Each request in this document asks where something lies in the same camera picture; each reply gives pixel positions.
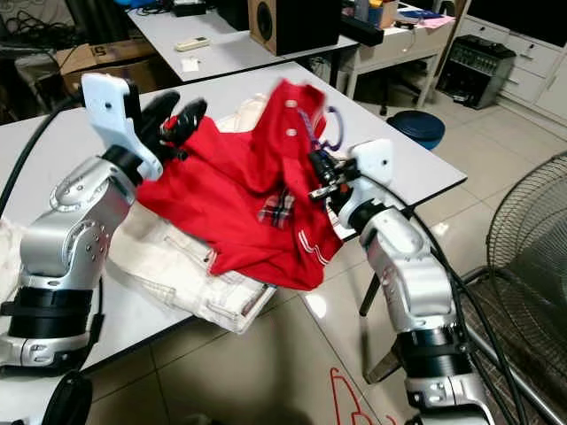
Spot white drawer cabinet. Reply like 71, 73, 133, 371
452, 12, 567, 121

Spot white remote control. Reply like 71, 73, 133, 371
175, 36, 213, 52

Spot large white table black legs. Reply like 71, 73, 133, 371
0, 59, 470, 375

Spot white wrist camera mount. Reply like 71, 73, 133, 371
81, 73, 154, 183
335, 138, 396, 228

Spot red polo shirt plaid pocket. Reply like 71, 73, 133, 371
136, 78, 348, 292

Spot purple plastic hanger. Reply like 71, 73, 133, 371
296, 103, 346, 155

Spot white cluttered desk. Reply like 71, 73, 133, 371
340, 0, 467, 100

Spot dark blue round stool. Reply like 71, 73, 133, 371
387, 108, 447, 151

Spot printed brown cardboard box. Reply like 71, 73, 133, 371
51, 41, 144, 95

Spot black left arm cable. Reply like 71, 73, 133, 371
0, 92, 91, 215

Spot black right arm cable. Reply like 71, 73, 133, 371
393, 198, 534, 425

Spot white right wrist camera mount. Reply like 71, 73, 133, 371
335, 138, 396, 228

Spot black office machine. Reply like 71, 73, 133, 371
436, 33, 517, 110

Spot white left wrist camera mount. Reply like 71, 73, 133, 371
81, 73, 154, 183

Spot brown plaid cloth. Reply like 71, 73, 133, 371
363, 349, 408, 387

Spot small white table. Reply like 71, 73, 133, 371
125, 0, 361, 86

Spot black floor fan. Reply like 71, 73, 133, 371
459, 149, 567, 425

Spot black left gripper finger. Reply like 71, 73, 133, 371
165, 99, 210, 146
140, 90, 180, 139

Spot wooden speaker black front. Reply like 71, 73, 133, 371
247, 0, 356, 58

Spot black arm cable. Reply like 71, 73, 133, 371
0, 92, 91, 215
393, 198, 534, 425

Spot cream white trousers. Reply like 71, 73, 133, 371
113, 92, 276, 336

